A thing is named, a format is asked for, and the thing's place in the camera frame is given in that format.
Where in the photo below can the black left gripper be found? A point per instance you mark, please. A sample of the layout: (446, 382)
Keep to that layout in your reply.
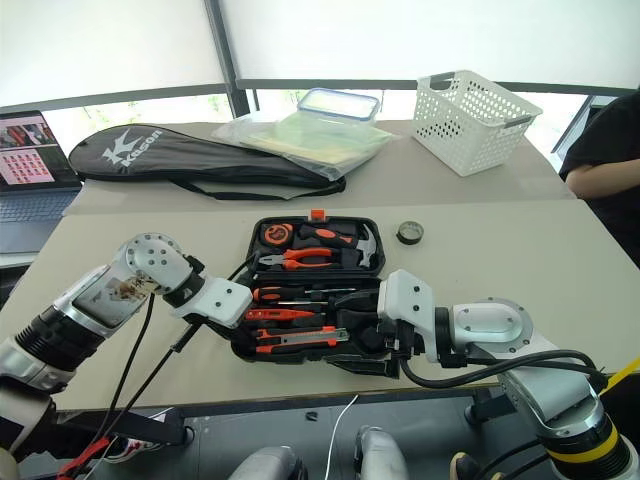
(215, 325)

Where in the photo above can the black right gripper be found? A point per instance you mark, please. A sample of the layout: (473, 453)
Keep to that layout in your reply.
(402, 342)

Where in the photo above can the black tool case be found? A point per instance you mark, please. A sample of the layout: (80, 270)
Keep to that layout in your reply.
(320, 352)

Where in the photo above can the orange voltage tester pen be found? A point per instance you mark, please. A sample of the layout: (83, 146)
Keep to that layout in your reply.
(270, 315)

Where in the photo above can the orange black utility knife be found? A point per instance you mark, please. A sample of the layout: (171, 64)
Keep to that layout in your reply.
(300, 339)

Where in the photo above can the person's bare forearm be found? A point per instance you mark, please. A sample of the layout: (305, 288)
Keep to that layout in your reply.
(605, 180)

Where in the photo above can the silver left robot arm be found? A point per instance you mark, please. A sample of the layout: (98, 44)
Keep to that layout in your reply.
(150, 260)

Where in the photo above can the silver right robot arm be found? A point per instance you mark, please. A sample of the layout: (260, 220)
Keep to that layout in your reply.
(500, 325)

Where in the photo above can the orange black tape measure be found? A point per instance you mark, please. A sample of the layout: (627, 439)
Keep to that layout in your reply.
(278, 235)

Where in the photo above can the orange black claw hammer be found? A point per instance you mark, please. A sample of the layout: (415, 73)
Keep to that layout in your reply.
(327, 235)

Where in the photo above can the small black floor object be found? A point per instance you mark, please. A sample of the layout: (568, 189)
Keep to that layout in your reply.
(312, 415)

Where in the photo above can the black electrical tape roll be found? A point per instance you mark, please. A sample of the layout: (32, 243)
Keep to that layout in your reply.
(411, 232)

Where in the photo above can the silver rounded leg shell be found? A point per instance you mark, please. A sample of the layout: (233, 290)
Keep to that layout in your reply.
(382, 455)
(270, 465)

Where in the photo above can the black racket bag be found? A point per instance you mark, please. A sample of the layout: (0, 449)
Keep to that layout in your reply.
(175, 160)

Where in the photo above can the clear plastic bag with papers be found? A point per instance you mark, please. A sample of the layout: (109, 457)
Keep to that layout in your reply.
(315, 137)

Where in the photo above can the brown shoe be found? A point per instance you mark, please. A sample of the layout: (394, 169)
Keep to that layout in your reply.
(465, 467)

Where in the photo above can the clear container with blue lid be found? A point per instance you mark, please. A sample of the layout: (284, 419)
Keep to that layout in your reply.
(337, 102)

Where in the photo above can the white red shoe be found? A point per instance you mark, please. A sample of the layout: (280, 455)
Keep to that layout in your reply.
(137, 446)

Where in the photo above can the white perforated plastic basket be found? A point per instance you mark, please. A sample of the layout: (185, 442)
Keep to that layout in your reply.
(470, 130)

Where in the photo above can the open laptop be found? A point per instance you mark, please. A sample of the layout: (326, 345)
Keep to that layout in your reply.
(25, 170)

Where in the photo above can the white roller blind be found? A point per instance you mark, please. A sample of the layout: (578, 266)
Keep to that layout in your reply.
(100, 45)
(425, 35)

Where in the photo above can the person in black shirt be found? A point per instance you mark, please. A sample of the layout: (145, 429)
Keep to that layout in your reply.
(615, 135)

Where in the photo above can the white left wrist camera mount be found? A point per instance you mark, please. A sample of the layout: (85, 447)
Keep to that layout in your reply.
(217, 300)

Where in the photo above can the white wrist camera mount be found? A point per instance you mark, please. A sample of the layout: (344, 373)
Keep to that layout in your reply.
(407, 300)
(217, 300)

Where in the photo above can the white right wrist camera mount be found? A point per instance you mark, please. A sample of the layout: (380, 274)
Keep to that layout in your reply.
(407, 300)

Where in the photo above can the dark window frame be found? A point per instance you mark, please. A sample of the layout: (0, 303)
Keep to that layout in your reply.
(227, 50)

